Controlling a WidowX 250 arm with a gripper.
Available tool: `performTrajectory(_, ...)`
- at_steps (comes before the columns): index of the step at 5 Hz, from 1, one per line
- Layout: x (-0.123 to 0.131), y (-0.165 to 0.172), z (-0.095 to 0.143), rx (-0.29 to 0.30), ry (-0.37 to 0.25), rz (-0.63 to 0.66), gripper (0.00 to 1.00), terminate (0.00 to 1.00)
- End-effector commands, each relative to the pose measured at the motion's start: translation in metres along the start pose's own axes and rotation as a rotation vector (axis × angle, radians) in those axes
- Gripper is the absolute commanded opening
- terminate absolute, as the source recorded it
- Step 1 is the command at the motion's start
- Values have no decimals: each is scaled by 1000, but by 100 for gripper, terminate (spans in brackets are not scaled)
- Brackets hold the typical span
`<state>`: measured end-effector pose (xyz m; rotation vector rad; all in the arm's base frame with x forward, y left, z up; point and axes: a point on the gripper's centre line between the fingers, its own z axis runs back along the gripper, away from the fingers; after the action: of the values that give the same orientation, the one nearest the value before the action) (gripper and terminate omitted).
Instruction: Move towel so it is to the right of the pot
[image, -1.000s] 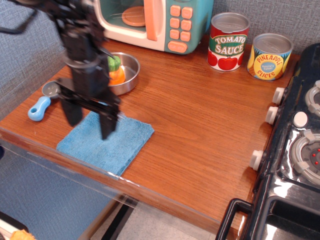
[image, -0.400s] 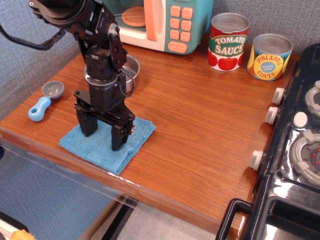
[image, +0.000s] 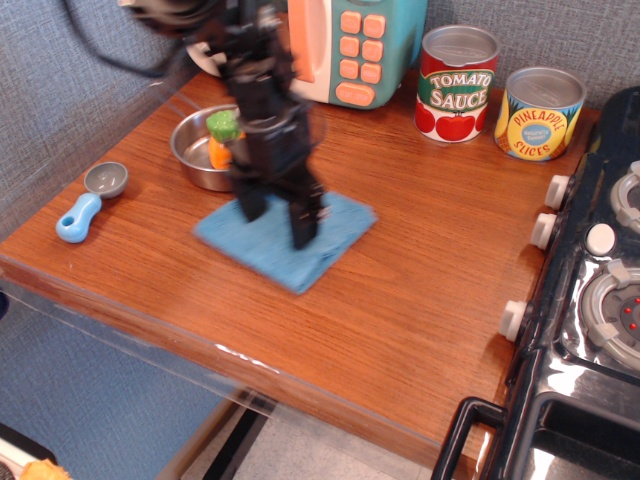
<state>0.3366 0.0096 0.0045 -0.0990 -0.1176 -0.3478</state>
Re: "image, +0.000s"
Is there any tomato sauce can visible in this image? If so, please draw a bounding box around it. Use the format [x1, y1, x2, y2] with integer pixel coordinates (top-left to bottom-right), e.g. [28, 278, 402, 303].
[414, 24, 500, 143]

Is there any white stove knob middle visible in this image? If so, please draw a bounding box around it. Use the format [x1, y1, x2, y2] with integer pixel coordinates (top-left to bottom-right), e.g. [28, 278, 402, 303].
[530, 213, 557, 250]

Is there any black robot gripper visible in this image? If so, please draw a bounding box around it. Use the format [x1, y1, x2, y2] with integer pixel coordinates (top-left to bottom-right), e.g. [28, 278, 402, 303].
[230, 107, 324, 250]

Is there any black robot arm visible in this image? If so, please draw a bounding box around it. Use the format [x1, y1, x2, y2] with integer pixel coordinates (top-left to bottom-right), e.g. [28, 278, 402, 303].
[61, 1, 324, 250]

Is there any blue towel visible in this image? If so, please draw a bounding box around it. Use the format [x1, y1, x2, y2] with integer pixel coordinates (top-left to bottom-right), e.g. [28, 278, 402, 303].
[193, 192, 377, 295]

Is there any clear acrylic barrier sheet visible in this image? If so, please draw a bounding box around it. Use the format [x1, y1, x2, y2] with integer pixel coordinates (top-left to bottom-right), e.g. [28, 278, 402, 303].
[1, 255, 439, 457]

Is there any orange toy carrot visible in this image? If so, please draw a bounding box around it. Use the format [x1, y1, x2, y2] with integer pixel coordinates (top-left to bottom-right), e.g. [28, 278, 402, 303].
[206, 109, 245, 170]

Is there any white stove knob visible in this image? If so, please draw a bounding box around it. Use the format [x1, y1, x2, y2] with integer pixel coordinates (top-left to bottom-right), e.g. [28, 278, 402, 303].
[498, 300, 527, 342]
[530, 213, 557, 250]
[545, 175, 571, 210]

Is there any teal toy microwave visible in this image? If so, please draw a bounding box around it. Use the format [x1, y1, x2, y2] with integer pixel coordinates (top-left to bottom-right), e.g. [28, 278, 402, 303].
[187, 1, 428, 117]

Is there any white stove knob rear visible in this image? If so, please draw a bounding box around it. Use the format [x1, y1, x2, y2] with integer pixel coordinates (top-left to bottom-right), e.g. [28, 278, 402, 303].
[545, 175, 571, 210]

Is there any small steel pot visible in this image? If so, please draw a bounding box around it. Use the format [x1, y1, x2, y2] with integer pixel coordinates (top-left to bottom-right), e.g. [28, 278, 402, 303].
[170, 104, 239, 192]

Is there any black toy stove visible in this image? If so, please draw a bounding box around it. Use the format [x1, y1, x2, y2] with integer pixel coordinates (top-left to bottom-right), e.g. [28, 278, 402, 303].
[433, 87, 639, 479]

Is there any pineapple slices can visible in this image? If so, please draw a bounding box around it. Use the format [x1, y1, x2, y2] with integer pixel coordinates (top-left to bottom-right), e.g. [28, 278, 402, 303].
[494, 66, 587, 162]

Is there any blue grey toy scoop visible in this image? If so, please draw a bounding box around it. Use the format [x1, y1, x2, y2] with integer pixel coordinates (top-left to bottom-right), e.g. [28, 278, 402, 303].
[56, 162, 129, 244]

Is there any white stove knob front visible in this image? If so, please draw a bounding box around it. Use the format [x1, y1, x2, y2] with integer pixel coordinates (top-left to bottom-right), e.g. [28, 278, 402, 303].
[498, 300, 527, 342]

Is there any orange fuzzy object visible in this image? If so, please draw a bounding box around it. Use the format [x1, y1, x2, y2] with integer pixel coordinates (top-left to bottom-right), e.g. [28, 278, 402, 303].
[19, 459, 71, 480]

